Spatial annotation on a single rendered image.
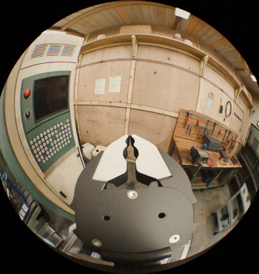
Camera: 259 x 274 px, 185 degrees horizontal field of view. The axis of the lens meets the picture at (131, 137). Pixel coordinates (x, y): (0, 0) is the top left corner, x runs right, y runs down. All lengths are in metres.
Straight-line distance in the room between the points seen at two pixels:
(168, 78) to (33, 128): 1.72
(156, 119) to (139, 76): 0.81
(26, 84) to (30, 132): 0.30
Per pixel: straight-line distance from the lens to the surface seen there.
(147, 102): 1.55
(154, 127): 1.66
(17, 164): 0.26
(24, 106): 0.64
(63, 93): 0.77
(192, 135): 1.80
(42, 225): 1.12
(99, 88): 1.80
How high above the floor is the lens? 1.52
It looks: 29 degrees down
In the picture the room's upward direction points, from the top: 7 degrees clockwise
